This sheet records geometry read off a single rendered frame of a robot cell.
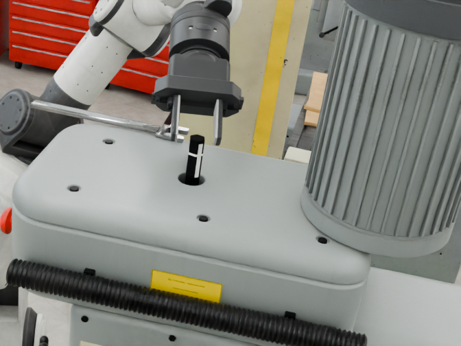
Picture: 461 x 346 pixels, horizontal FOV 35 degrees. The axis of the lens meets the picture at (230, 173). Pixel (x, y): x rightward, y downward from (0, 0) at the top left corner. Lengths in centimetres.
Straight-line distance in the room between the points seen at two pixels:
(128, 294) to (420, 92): 42
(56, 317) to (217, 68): 276
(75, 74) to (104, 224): 54
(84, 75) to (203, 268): 60
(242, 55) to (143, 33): 142
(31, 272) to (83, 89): 54
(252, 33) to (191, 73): 170
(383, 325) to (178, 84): 43
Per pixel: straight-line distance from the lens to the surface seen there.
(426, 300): 110
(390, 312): 105
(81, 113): 114
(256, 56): 274
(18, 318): 196
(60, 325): 364
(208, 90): 100
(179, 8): 112
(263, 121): 282
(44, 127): 143
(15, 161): 147
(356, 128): 86
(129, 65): 593
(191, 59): 103
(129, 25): 134
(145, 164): 102
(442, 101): 83
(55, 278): 94
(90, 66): 139
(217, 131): 98
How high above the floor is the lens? 237
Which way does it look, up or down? 28 degrees down
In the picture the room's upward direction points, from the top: 9 degrees clockwise
